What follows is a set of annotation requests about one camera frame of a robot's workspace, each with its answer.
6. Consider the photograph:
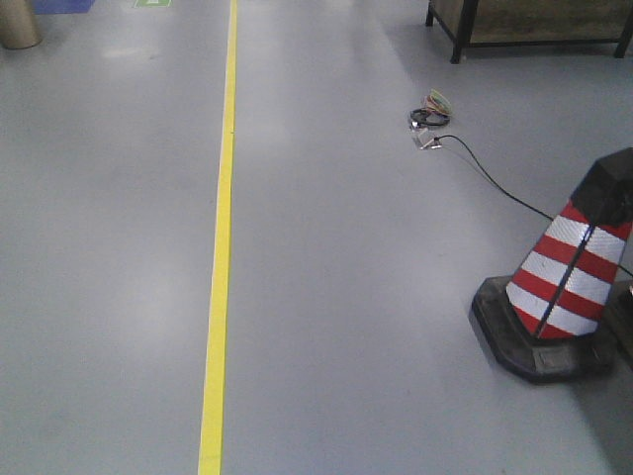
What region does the coiled colourful wire bundle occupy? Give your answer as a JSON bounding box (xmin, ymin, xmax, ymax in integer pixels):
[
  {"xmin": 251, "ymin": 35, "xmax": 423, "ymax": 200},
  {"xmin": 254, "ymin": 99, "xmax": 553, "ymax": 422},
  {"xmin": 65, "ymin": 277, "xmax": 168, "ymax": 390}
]
[{"xmin": 408, "ymin": 88, "xmax": 454, "ymax": 149}]

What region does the cardboard tube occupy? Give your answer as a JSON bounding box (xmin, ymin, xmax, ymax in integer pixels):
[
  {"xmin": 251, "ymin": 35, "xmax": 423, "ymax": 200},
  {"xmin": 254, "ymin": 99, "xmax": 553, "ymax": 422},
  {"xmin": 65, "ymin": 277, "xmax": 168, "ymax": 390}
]
[{"xmin": 1, "ymin": 0, "xmax": 43, "ymax": 49}]

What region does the black floor cable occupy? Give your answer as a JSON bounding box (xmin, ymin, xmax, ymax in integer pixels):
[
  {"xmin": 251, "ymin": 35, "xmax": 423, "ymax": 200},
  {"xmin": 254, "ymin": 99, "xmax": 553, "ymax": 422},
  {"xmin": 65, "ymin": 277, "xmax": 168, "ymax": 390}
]
[{"xmin": 429, "ymin": 134, "xmax": 633, "ymax": 278}]

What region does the red white traffic cone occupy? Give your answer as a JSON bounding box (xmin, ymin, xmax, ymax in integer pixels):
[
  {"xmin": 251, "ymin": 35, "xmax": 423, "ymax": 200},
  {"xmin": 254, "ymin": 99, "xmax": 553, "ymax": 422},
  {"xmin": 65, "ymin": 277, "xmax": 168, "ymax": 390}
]
[{"xmin": 472, "ymin": 148, "xmax": 632, "ymax": 383}]

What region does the black framed wooden cabinet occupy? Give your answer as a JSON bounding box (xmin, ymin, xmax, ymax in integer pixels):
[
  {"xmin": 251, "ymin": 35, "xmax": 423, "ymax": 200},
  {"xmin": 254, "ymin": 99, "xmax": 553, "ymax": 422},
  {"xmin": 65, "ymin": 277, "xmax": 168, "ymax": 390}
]
[{"xmin": 424, "ymin": 0, "xmax": 632, "ymax": 64}]

